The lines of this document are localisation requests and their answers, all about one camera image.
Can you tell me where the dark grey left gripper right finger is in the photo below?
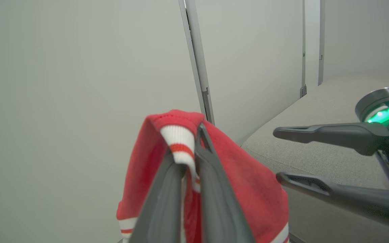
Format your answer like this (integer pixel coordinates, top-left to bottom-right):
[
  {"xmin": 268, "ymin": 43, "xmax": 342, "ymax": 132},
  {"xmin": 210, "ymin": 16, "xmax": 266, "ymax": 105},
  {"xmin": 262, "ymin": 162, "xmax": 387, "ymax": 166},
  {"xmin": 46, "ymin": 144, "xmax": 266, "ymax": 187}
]
[{"xmin": 194, "ymin": 123, "xmax": 256, "ymax": 243}]

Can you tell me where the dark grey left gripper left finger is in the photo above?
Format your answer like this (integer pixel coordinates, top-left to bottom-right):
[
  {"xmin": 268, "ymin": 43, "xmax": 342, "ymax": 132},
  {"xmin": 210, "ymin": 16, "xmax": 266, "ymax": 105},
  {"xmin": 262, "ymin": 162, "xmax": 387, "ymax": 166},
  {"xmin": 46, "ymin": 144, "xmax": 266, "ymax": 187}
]
[{"xmin": 129, "ymin": 148, "xmax": 186, "ymax": 243}]

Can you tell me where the red garment with white stripes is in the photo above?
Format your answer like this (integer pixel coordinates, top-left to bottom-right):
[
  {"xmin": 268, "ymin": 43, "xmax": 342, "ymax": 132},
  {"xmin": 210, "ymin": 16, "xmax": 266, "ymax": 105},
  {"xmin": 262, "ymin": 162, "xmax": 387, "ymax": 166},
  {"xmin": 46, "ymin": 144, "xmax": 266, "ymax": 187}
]
[{"xmin": 116, "ymin": 109, "xmax": 290, "ymax": 243}]

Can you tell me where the grey fabric sofa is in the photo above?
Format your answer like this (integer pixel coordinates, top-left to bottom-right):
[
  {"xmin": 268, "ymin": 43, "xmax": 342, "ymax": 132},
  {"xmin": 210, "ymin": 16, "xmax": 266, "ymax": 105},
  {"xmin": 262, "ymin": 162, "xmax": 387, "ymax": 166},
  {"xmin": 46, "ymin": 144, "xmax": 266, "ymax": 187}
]
[{"xmin": 241, "ymin": 73, "xmax": 389, "ymax": 243}]

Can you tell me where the white partition panel behind sofa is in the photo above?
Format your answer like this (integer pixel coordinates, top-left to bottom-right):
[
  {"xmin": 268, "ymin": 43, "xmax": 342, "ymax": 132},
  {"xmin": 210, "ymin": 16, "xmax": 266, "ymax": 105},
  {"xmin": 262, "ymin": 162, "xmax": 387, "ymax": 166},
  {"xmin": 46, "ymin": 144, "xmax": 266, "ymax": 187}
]
[{"xmin": 184, "ymin": 0, "xmax": 307, "ymax": 144}]

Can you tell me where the large white partition panel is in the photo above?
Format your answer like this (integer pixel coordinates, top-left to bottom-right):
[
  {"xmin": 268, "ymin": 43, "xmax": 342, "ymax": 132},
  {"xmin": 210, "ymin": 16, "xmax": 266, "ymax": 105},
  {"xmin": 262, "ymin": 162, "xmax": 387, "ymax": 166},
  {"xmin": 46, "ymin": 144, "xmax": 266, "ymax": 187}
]
[{"xmin": 0, "ymin": 0, "xmax": 202, "ymax": 243}]

